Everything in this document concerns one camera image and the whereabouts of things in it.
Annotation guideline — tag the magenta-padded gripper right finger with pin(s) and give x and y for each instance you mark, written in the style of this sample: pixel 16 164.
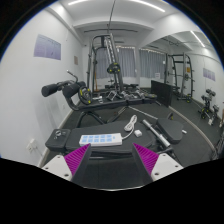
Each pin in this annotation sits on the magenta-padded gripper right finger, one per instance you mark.
pixel 146 159

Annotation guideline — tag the black plate on machine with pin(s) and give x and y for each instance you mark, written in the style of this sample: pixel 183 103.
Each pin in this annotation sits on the black plate on machine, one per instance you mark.
pixel 113 68

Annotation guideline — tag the white paper sign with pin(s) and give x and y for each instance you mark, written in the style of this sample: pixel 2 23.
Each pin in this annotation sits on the white paper sign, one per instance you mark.
pixel 157 75

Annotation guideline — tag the black upright box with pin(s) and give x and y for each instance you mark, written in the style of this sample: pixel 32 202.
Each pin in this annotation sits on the black upright box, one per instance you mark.
pixel 161 91

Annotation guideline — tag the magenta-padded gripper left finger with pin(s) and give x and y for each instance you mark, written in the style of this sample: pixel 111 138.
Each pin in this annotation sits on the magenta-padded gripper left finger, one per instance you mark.
pixel 78 159

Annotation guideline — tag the small black padded bench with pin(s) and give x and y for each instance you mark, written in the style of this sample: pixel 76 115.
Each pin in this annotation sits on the small black padded bench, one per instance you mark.
pixel 170 130

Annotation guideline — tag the grey window curtain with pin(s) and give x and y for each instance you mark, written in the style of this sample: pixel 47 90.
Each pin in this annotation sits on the grey window curtain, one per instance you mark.
pixel 128 61
pixel 151 63

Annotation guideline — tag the small brown wall plaque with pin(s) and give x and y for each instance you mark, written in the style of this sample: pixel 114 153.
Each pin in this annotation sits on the small brown wall plaque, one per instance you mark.
pixel 76 60

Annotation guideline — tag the small purple wall poster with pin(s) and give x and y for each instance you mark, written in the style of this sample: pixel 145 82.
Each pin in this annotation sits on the small purple wall poster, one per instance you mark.
pixel 209 74

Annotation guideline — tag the white wall outlet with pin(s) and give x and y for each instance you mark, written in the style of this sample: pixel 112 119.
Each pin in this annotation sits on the white wall outlet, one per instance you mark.
pixel 31 145

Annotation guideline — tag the black padded flat bench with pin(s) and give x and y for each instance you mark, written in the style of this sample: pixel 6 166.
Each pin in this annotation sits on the black padded flat bench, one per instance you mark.
pixel 100 128

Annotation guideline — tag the black power rack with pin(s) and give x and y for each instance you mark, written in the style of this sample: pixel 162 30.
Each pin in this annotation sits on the black power rack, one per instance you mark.
pixel 183 73

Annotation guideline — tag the white power strip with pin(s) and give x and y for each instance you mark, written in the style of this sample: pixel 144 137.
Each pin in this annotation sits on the white power strip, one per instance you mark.
pixel 100 140

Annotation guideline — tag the metal key bunch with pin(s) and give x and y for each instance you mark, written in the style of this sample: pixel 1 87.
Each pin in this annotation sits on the metal key bunch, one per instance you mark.
pixel 59 134

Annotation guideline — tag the ceiling light strip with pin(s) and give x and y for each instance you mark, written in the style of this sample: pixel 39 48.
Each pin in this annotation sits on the ceiling light strip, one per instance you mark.
pixel 77 2
pixel 198 38
pixel 146 5

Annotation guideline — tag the black yellow weight plate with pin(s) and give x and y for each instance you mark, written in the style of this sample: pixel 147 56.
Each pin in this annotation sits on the black yellow weight plate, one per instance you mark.
pixel 81 95

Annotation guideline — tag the silver barbell bar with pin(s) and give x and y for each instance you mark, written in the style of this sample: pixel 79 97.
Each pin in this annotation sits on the silver barbell bar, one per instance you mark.
pixel 156 135

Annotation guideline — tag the large purple wall poster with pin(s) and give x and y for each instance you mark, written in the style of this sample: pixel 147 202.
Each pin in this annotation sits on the large purple wall poster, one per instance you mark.
pixel 46 46

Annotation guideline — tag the black bench with roller pads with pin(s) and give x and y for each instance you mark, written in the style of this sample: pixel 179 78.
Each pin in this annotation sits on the black bench with roller pads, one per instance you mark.
pixel 106 104

